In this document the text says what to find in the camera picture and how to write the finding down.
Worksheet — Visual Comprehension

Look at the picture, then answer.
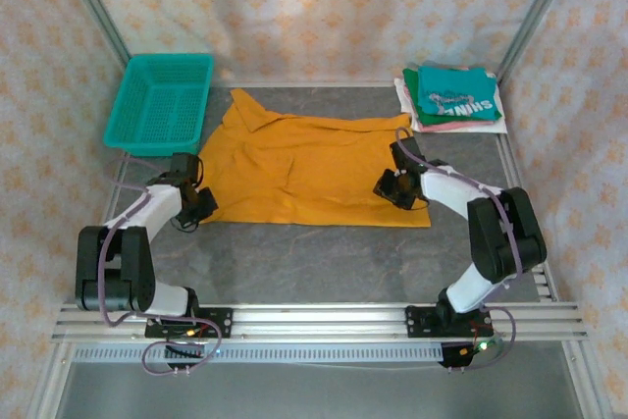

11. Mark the green folded t-shirt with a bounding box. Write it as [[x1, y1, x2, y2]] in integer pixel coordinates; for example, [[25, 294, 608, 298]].
[[402, 68, 502, 127]]

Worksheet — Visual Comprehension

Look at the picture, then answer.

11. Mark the orange t-shirt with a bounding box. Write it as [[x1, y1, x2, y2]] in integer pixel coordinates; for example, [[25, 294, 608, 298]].
[[198, 88, 432, 228]]

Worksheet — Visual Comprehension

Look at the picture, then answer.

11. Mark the aluminium mounting rail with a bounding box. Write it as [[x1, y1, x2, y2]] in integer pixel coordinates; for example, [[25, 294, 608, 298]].
[[51, 303, 589, 342]]

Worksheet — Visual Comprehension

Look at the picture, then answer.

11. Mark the patterned fabric backdrop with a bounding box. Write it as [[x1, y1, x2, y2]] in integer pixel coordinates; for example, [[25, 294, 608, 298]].
[[0, 0, 628, 419]]

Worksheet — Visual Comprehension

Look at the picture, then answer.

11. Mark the narrow aluminium side rail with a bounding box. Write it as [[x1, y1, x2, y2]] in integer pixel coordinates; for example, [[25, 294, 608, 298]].
[[100, 158, 130, 238]]

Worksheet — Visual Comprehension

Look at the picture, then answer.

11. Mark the slotted grey cable duct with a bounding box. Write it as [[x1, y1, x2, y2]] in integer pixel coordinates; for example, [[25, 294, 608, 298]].
[[73, 343, 445, 364]]

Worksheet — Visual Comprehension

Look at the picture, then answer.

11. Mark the aluminium frame post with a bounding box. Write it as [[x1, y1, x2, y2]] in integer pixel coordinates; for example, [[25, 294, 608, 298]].
[[53, 0, 132, 67], [497, 0, 585, 79]]

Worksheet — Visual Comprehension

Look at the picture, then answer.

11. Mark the stack of folded clothes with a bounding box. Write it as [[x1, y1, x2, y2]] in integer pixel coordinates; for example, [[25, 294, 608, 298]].
[[393, 76, 509, 134]]

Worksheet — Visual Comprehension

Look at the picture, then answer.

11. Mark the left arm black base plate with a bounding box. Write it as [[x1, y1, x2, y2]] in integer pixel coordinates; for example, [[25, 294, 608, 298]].
[[145, 308, 235, 340]]

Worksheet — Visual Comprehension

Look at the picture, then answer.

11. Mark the short aluminium table edge rail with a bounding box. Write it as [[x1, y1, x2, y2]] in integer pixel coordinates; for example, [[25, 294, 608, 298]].
[[215, 79, 399, 89]]

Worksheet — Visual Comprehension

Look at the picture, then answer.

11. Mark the aluminium frame leg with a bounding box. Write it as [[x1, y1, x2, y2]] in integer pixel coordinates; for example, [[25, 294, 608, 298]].
[[26, 340, 75, 419], [561, 340, 614, 419]]

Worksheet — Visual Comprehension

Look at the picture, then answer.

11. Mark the teal folded printed t-shirt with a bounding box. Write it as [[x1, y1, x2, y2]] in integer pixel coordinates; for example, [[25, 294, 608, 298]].
[[416, 65, 502, 122]]

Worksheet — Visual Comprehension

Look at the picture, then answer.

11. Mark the teal plastic basket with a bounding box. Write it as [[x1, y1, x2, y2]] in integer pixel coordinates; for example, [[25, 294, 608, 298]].
[[101, 52, 215, 158]]

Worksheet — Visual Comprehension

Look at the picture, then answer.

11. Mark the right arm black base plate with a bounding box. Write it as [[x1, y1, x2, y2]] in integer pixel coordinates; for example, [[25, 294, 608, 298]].
[[405, 305, 492, 340]]

